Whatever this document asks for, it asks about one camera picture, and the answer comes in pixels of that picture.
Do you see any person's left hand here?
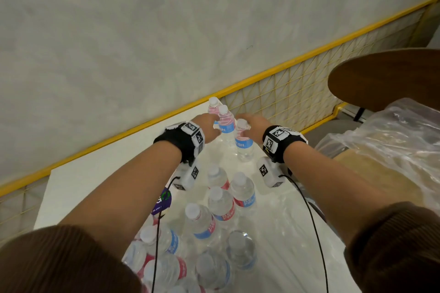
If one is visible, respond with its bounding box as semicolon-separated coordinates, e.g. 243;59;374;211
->
192;113;223;144

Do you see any person's right hand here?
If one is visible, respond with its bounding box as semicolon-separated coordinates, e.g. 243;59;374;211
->
236;113;274;146

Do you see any white-capped water bottle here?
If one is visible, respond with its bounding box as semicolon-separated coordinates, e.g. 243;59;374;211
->
234;118;255;163
218;105;237;147
208;97;221;125

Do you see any person's right forearm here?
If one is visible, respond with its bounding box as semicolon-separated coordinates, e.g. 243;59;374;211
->
283;141;396;246

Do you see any person's left forearm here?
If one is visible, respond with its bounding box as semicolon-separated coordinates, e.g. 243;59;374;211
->
59;141;183;260

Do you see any group of water bottles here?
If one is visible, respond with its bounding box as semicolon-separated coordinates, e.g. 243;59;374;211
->
122;162;259;293

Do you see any purple wrap label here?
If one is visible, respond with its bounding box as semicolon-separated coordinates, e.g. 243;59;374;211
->
151;187;173;217

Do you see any tan wooden stool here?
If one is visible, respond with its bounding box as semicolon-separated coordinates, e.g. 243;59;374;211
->
334;148;425;208

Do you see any round brown wooden table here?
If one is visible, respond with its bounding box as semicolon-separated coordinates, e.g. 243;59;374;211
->
327;48;440;113

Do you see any clear plastic bag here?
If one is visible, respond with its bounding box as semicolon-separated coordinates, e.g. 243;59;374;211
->
314;98;440;217

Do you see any brown left sleeve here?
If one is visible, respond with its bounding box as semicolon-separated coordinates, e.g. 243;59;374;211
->
0;224;142;293

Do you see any brown sleeve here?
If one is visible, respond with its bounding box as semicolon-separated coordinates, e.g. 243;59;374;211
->
0;224;142;293
344;201;440;293

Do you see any brown right sleeve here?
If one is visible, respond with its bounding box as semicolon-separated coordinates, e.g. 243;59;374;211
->
344;201;440;293

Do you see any black left wrist strap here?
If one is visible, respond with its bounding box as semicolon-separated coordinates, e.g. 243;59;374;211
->
153;121;206;166

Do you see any black wrist strap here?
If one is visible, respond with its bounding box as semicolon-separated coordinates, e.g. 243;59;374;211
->
262;125;309;164
153;121;206;166

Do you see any black right wrist strap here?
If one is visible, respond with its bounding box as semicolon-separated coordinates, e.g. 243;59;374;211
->
262;125;309;164

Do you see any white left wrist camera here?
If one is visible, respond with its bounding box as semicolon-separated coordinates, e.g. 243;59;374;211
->
171;160;202;191

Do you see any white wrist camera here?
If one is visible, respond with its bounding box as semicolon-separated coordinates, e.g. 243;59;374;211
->
256;156;286;189
171;160;202;191

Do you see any yellow wire mesh fence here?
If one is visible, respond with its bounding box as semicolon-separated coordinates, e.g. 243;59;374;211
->
0;0;440;246

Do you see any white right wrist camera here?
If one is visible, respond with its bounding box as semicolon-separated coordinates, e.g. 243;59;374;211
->
256;156;286;189

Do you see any black left camera cable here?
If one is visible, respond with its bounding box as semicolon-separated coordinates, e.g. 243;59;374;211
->
151;176;181;293

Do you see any black camera cable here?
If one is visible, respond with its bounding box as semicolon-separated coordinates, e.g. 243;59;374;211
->
279;174;330;293
151;176;181;293

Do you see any black right camera cable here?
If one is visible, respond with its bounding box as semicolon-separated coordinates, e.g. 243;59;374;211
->
279;174;330;293

